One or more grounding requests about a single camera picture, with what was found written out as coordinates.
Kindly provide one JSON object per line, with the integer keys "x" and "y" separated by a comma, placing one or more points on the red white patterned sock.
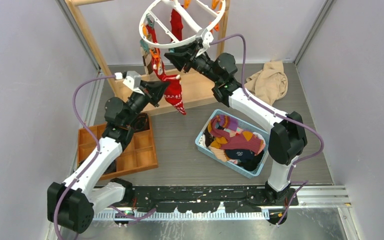
{"x": 157, "y": 70}

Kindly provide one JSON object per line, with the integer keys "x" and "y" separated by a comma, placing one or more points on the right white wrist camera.
{"x": 203, "y": 39}

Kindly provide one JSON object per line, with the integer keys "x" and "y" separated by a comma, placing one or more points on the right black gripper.
{"x": 180, "y": 59}

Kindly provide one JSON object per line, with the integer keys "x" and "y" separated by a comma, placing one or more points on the blue plastic basket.
{"x": 250, "y": 169}

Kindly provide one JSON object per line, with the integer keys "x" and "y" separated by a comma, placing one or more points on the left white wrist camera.
{"x": 132, "y": 80}

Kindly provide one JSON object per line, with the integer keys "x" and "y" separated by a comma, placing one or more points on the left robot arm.
{"x": 73, "y": 203}

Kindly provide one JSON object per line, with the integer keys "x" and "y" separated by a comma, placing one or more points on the white round clip hanger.
{"x": 165, "y": 39}

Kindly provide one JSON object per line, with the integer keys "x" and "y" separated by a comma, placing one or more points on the maroon ribbed sock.
{"x": 224, "y": 130}

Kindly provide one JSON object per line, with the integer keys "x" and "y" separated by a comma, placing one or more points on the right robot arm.
{"x": 287, "y": 136}

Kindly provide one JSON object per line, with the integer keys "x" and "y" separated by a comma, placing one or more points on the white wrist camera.
{"x": 203, "y": 39}
{"x": 132, "y": 80}

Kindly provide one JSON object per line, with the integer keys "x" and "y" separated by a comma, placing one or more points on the navy blue sock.
{"x": 240, "y": 155}

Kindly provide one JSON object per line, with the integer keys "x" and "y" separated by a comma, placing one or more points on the wooden compartment tray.
{"x": 140, "y": 155}

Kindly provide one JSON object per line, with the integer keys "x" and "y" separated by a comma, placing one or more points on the beige cloth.
{"x": 269, "y": 84}

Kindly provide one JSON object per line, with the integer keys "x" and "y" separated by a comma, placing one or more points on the orange clothes peg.
{"x": 156, "y": 56}

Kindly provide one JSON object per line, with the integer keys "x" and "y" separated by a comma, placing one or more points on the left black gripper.
{"x": 153, "y": 91}

